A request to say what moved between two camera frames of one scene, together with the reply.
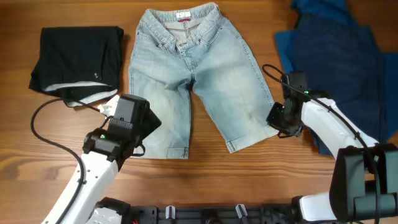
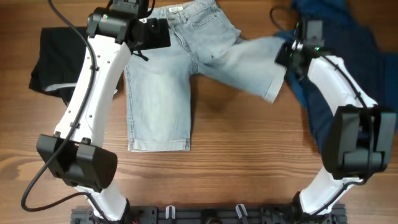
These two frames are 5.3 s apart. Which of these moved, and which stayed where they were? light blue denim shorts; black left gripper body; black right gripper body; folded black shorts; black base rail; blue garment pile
Moved: black left gripper body; black right gripper body; light blue denim shorts
Stayed: black base rail; blue garment pile; folded black shorts
